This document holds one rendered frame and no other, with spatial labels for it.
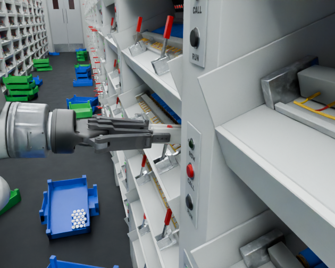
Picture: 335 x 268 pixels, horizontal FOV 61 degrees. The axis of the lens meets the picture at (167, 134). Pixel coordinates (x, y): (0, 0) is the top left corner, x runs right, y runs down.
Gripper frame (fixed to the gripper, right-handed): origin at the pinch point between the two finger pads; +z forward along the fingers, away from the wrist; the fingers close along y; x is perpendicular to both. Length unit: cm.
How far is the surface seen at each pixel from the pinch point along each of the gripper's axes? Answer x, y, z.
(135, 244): -64, -42, 7
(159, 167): -6.6, 1.0, -1.0
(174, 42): 16.2, -7.5, 1.4
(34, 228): -87, -85, -37
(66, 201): -75, -92, -22
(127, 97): -4.0, -44.3, -0.9
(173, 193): -7.7, 8.3, -0.3
